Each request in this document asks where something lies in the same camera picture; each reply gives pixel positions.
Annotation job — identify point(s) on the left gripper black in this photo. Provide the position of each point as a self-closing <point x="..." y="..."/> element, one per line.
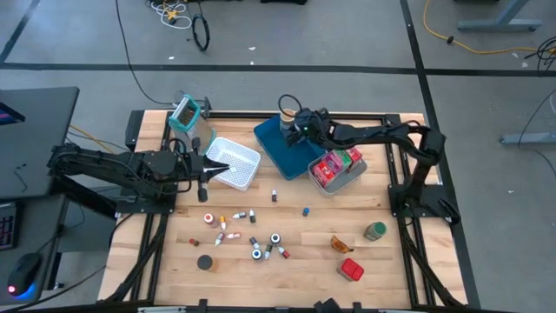
<point x="189" y="167"/>

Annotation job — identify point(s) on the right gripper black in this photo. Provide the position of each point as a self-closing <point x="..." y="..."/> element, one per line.
<point x="315" y="126"/>

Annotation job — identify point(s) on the small white dropper bottle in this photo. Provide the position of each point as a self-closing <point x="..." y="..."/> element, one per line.
<point x="233" y="169"/>

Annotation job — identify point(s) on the red Froot Loops cereal box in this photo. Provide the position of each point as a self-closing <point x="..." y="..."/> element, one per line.
<point x="323" y="173"/>

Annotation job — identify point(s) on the purple Raisin Bran cereal box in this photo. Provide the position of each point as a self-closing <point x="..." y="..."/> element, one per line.
<point x="333" y="162"/>

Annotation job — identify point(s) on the large red food colouring bottle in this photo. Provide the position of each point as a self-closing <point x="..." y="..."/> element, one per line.
<point x="209" y="218"/>

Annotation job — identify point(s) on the small dark purple bottle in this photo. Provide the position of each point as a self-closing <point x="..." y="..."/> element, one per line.
<point x="239" y="215"/>

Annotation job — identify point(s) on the small orange bottle yellow label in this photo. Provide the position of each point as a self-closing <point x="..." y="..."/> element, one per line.
<point x="223" y="222"/>

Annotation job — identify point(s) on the green mini cereal box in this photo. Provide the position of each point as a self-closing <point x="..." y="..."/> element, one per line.
<point x="345" y="157"/>

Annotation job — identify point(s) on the small dark bottle white cap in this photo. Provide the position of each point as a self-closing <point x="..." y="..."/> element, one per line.
<point x="254" y="242"/>
<point x="268" y="251"/>
<point x="252" y="216"/>

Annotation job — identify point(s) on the red mini cereal box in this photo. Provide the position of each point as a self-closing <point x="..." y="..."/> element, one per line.
<point x="355" y="154"/>

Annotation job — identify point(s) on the small dark bottle pink label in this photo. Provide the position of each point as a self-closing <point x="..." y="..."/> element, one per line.
<point x="220" y="238"/>

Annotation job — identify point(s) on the small blue-capped dark bottle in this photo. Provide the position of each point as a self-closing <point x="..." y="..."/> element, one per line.
<point x="306" y="211"/>

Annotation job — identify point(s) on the small red-capped dark bottle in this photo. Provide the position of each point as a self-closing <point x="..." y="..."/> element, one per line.
<point x="193" y="242"/>

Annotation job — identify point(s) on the large black food colouring bottle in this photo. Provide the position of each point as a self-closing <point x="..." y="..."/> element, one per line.
<point x="275" y="238"/>

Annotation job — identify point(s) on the large blue food colouring bottle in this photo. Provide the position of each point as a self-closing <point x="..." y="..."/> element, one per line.
<point x="256" y="254"/>

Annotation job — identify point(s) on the small dark red bottle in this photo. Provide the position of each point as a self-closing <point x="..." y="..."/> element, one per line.
<point x="283" y="252"/>

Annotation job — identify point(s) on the brown orange snack bag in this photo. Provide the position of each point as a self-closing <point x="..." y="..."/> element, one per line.
<point x="341" y="244"/>

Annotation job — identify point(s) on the spice jar green lid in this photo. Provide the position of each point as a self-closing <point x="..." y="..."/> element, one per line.
<point x="375" y="230"/>

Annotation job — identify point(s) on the red plastic container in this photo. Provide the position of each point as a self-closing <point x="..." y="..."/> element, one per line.
<point x="351" y="269"/>

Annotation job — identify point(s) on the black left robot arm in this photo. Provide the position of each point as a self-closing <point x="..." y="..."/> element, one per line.
<point x="108" y="163"/>

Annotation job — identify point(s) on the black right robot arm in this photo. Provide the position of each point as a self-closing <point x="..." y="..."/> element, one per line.
<point x="378" y="135"/>

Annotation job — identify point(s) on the blue plastic bin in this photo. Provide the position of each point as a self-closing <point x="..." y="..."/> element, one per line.
<point x="278" y="152"/>

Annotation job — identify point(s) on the white perforated plastic basket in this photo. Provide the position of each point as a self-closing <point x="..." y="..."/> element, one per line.
<point x="243" y="156"/>

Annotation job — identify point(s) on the grey plastic bin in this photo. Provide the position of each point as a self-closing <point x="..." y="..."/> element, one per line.
<point x="347" y="180"/>

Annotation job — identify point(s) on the dark grey side desk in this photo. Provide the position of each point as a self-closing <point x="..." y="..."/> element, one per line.
<point x="43" y="130"/>

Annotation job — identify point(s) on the grey desk top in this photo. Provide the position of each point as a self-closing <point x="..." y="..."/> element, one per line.
<point x="48" y="235"/>

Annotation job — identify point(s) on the laptop screen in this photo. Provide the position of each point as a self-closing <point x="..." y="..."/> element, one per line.
<point x="8" y="115"/>

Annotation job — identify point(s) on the black keyboard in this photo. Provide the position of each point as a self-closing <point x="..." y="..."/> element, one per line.
<point x="8" y="226"/>

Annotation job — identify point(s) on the black computer mouse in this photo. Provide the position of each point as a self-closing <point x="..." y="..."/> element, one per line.
<point x="24" y="271"/>

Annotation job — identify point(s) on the grey desk foot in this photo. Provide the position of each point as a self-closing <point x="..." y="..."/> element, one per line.
<point x="527" y="138"/>

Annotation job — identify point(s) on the grey desk leg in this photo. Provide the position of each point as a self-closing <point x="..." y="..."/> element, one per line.
<point x="499" y="19"/>

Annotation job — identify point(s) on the black aluminium table frame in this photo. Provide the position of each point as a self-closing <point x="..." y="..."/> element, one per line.
<point x="356" y="116"/>

